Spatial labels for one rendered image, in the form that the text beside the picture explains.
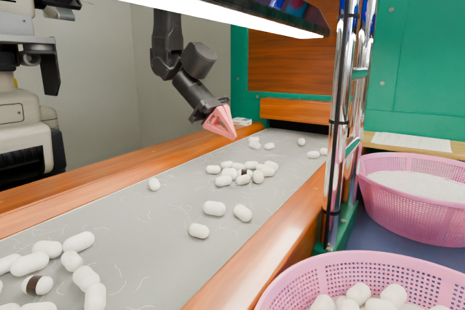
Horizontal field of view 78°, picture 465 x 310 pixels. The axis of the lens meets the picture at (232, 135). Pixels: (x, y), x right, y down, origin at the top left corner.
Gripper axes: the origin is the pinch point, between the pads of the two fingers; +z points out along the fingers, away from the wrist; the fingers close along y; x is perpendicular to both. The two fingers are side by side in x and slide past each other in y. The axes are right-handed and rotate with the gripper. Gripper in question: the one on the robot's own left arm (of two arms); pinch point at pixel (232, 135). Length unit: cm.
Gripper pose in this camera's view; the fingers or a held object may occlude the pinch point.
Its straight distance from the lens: 65.5
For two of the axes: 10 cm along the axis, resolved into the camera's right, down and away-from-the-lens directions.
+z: 6.4, 7.3, -2.3
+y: 5.4, -2.2, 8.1
